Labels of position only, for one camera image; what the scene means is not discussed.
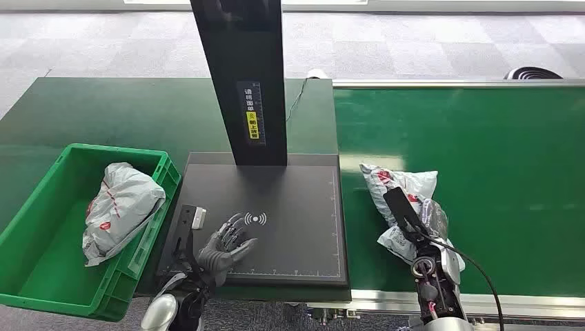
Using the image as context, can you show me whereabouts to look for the grey courier bag, red stripes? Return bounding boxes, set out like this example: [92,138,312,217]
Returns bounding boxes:
[82,162,167,268]

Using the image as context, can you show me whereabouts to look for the black and yellow column label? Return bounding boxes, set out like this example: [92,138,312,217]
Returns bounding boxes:
[236,81,267,147]

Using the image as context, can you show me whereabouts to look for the thin dark table cable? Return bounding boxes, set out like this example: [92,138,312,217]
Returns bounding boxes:
[286,77,310,123]

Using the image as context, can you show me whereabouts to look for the green plastic crate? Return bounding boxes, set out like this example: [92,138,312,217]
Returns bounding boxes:
[0,143,182,323]

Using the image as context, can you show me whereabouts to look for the silver conveyor rail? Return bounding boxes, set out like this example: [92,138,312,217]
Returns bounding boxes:
[333,79,585,89]
[307,288,585,321]

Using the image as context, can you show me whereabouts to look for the white courier bag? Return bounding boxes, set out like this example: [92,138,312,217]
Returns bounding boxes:
[359,163,466,272]

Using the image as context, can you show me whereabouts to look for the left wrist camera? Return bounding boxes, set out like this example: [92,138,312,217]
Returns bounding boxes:
[157,204,208,277]

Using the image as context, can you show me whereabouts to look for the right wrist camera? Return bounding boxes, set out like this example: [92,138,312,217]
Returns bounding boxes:
[383,186,430,234]

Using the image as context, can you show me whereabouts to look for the green conveyor belt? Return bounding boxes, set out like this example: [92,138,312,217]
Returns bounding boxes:
[333,86,585,298]

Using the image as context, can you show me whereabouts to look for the black scanner column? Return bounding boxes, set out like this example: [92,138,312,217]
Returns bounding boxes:
[189,0,289,167]

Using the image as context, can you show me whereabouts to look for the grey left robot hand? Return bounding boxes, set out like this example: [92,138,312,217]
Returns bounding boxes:
[197,212,259,288]

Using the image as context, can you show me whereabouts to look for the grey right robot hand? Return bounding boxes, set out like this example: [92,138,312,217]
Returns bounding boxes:
[418,197,451,243]

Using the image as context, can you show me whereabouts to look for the black scanner base platform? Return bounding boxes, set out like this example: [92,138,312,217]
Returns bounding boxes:
[157,152,350,289]

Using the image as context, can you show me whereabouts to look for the black ribbed round object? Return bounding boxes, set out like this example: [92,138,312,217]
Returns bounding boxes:
[503,66,564,81]

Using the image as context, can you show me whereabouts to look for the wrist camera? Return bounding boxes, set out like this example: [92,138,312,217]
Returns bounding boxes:
[383,186,430,234]
[157,204,208,277]

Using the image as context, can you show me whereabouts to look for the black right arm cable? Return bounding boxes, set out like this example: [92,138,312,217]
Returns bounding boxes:
[397,219,506,331]

